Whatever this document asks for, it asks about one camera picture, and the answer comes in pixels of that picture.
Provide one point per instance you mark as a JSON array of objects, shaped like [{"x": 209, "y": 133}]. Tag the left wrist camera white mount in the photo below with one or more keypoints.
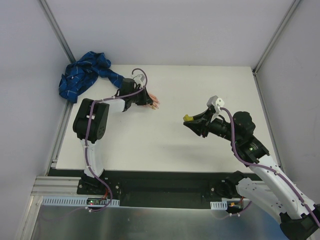
[{"x": 139, "y": 79}]

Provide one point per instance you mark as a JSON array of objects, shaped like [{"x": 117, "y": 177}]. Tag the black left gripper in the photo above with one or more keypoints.
[{"x": 142, "y": 97}]

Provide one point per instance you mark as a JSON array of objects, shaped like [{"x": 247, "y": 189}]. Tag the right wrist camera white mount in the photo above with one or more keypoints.
[{"x": 214, "y": 105}]

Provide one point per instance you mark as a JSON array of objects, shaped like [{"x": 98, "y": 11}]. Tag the right white slotted cable duct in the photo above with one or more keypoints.
[{"x": 219, "y": 205}]

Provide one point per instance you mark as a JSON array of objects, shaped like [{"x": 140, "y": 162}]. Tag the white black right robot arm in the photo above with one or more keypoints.
[{"x": 297, "y": 215}]

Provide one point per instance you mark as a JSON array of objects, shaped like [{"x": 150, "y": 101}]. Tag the blue striped cloth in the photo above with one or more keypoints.
[{"x": 80, "y": 75}]

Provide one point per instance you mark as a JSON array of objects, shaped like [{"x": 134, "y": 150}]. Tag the left aluminium frame post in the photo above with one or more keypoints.
[{"x": 56, "y": 29}]

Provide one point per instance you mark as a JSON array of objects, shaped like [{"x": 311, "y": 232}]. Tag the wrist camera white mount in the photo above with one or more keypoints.
[
  {"x": 214, "y": 105},
  {"x": 139, "y": 79}
]

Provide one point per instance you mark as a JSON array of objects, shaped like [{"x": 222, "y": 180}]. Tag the aluminium frame post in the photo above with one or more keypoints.
[
  {"x": 56, "y": 29},
  {"x": 276, "y": 35}
]

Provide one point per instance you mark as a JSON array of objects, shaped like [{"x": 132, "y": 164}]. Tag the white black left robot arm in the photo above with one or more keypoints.
[{"x": 91, "y": 122}]

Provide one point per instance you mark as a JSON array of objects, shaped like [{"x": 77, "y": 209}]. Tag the yellow nail polish bottle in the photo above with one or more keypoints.
[{"x": 188, "y": 118}]

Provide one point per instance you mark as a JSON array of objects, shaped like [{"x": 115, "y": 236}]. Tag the right aluminium frame post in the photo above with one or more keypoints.
[{"x": 276, "y": 35}]

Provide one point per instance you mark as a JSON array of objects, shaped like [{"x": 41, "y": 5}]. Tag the mannequin hand with nails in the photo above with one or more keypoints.
[{"x": 155, "y": 102}]

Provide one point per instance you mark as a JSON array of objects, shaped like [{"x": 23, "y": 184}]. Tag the white slotted cable duct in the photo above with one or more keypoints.
[
  {"x": 69, "y": 201},
  {"x": 219, "y": 205}
]

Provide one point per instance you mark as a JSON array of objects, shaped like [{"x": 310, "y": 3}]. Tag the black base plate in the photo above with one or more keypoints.
[{"x": 154, "y": 189}]

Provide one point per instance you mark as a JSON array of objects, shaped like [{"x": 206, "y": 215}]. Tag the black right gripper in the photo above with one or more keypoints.
[{"x": 204, "y": 124}]

